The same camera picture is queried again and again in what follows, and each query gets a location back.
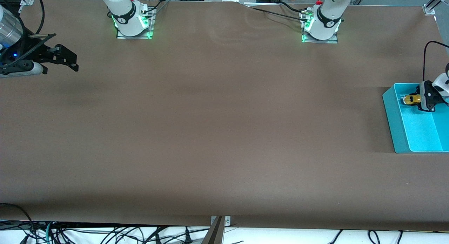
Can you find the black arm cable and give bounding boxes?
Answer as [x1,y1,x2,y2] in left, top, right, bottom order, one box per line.
[0,0,57,67]
[422,41,449,82]

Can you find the long black table cable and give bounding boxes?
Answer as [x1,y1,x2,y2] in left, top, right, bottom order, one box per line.
[242,3,309,22]

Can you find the black right base cables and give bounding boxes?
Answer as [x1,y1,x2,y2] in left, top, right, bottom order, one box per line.
[140,0,169,17]

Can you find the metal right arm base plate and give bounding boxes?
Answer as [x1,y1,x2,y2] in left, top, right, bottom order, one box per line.
[116,7,156,40]

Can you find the short black table cable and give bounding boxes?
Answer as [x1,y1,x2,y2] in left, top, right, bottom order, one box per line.
[279,1,304,13]

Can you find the tangled black floor cables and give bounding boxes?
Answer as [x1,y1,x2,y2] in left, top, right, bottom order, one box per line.
[53,225,211,244]

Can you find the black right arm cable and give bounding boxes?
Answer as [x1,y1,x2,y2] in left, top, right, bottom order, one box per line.
[0,0,57,67]

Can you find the black looped floor cable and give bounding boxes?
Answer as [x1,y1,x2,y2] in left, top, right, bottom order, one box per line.
[0,203,35,237]

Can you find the grey support beam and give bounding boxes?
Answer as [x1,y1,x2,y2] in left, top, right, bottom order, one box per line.
[201,216,226,244]

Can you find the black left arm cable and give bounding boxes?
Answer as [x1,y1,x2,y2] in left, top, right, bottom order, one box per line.
[422,41,449,82]

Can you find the green floor cable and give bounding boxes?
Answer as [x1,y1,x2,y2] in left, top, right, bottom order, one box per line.
[44,222,54,244]

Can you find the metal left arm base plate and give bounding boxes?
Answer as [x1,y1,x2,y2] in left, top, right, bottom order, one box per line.
[301,9,339,44]

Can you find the metal table edge bracket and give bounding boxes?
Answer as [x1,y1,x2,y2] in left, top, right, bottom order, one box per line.
[210,215,231,226]

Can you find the teal plastic storage bin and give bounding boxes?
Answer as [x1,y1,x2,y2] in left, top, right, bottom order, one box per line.
[382,83,449,154]

